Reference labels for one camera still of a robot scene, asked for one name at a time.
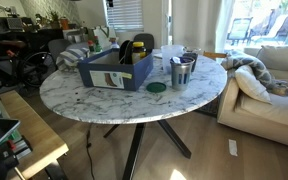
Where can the clear plastic cup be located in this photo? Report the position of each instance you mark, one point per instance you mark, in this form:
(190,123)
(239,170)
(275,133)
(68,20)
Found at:
(166,60)

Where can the metal cup with blue stripes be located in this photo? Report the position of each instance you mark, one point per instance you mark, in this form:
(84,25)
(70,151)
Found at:
(180,78)

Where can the green round lid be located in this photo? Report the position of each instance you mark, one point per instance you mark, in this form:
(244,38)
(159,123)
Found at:
(156,87)

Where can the blue cardboard shoe box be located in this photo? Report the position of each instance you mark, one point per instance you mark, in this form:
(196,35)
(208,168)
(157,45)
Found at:
(137,73)

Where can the jar with yellow lid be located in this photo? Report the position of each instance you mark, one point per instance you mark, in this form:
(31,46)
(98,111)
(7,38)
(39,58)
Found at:
(138,53)

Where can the blue white crumpled wrapper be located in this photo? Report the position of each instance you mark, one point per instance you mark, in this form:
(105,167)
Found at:
(180,60)

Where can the white plastic bottle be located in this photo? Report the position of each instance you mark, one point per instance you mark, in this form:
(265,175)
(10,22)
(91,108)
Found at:
(114,45)

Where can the black table base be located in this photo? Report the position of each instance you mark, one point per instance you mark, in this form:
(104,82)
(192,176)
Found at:
(134,150)

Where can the dark metal can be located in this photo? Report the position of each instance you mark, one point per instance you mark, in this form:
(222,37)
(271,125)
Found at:
(194,55)

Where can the green glass bottle red cap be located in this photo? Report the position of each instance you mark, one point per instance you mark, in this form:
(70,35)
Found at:
(98,48)

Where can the brown hot sauce bottle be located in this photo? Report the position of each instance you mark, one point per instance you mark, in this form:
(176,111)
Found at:
(91,48)

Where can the dark patterned rug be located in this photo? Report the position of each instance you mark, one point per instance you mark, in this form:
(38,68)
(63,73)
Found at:
(212,106)

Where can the white window blinds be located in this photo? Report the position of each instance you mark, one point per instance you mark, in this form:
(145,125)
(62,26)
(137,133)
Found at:
(124,16)

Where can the wooden chair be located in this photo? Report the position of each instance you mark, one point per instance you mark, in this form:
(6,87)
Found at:
(215,55)

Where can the striped kitchen towel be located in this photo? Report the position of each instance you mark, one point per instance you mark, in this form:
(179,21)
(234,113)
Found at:
(69,58)

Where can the beige curtain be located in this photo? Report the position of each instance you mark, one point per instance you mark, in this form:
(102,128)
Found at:
(200,23)

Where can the grey upholstered chair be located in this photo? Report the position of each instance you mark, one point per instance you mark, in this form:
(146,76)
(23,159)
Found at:
(59,48)

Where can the orange jar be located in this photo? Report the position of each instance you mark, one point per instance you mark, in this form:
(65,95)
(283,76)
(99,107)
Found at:
(64,24)

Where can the white paper slip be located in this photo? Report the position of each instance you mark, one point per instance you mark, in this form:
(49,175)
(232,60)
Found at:
(233,147)

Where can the plain white pillow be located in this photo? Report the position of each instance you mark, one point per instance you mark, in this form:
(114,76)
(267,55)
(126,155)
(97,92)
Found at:
(250,86)

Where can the grey white patterned pillow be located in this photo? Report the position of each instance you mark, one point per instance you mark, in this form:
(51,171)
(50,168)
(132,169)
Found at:
(250,66)

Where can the black sideboard cabinet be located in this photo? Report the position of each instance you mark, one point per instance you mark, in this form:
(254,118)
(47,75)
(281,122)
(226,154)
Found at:
(47,35)

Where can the dark outdoor chair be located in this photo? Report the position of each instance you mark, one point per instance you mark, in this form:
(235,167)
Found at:
(239,30)

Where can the green potted plant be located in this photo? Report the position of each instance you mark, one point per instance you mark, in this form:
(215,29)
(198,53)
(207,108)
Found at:
(52,18)

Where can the light wooden bench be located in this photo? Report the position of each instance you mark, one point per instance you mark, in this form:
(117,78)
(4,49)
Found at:
(34,133)

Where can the cream sofa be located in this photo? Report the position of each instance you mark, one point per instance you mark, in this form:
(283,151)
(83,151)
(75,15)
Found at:
(267,116)

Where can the bicycle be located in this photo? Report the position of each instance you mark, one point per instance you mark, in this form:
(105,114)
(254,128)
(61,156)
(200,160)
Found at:
(12,44)

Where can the outdoor lounger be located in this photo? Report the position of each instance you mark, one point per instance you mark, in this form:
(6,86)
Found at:
(274,28)

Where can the grey metal equipment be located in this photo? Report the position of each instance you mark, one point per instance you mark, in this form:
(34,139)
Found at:
(14,23)

